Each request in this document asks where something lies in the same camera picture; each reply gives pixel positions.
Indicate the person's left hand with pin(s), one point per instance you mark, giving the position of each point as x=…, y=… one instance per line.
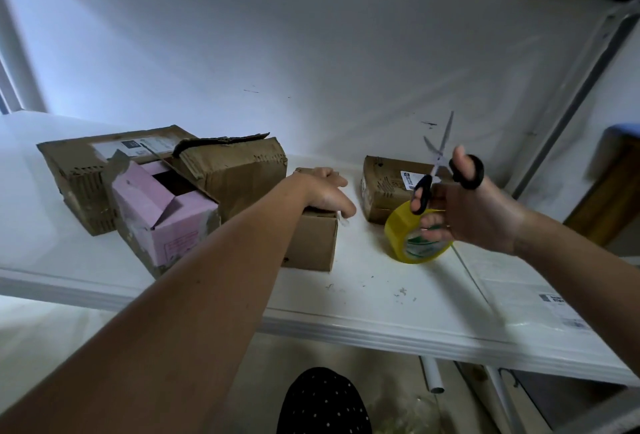
x=325, y=191

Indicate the person's right hand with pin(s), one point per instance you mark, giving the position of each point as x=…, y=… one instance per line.
x=480, y=214

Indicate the small cardboard box red label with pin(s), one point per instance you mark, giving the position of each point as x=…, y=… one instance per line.
x=312, y=241

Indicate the yellow tape roll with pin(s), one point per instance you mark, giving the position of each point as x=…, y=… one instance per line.
x=408, y=239

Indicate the corrugated cardboard box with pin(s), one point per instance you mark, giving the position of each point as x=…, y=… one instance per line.
x=240, y=177

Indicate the pink carton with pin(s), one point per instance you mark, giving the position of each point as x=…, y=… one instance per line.
x=170, y=224

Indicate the long cardboard box white label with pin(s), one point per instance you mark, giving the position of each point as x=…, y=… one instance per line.
x=75, y=184

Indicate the person's right forearm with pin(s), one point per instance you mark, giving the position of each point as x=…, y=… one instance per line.
x=590, y=279

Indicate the person's left forearm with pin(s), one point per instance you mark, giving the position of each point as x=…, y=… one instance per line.
x=160, y=339

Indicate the person's black trousers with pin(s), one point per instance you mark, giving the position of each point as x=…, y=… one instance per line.
x=325, y=404

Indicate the wooden stool blue top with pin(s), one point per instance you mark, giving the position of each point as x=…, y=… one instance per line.
x=610, y=189

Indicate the white tube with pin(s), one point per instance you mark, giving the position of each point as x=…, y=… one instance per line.
x=432, y=374

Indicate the white metal shelf rack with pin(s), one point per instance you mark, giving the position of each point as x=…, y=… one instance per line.
x=60, y=269

